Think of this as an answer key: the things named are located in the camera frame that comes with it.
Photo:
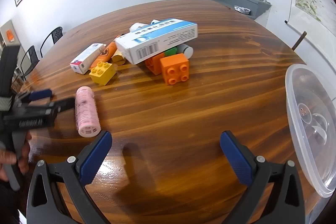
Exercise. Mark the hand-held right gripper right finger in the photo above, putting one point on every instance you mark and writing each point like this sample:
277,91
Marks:
236,158

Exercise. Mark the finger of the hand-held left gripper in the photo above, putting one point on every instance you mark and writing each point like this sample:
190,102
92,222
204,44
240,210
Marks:
40,94
64,104

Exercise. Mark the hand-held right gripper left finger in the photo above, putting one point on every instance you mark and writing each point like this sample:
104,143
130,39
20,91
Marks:
95,158

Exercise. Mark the pink hair roller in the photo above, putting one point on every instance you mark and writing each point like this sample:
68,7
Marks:
86,113

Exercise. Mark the yellow toy brick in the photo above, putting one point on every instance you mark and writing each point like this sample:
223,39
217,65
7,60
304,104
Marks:
103,75

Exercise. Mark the orange tube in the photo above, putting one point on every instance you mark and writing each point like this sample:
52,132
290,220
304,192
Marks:
106,53

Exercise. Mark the small yellow packet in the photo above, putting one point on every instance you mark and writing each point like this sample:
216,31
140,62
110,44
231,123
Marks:
118,57

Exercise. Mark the clear plastic container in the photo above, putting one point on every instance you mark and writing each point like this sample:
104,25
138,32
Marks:
296,119

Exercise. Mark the small orange toy brick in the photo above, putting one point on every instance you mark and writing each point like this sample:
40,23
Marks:
153,64

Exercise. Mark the white blue medicine box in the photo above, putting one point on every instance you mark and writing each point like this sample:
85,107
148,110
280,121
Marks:
157,40

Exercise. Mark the green toy brick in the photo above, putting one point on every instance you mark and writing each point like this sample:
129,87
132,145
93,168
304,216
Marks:
172,51

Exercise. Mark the white blue plastic package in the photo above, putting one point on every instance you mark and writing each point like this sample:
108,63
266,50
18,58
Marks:
155,21

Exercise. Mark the person's left hand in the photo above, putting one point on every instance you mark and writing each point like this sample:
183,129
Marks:
8,157

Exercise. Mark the black chair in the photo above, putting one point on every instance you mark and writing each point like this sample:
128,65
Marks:
56,35
32,54

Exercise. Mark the small white red box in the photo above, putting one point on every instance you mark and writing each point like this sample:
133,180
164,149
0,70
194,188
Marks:
86,58

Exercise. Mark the orange tag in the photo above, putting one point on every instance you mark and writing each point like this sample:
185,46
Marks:
10,35

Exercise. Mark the beige cabinet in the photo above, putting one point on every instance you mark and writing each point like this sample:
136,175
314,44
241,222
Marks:
15,27

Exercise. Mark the wooden desk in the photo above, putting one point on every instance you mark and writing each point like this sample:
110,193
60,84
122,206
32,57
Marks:
170,108

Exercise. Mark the large orange toy brick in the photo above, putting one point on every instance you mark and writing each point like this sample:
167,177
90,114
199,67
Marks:
174,66

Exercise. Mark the wooden stick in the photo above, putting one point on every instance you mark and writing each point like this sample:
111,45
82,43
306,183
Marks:
299,40

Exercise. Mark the crumpled foil tray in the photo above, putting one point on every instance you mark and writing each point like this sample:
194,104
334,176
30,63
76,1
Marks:
242,10

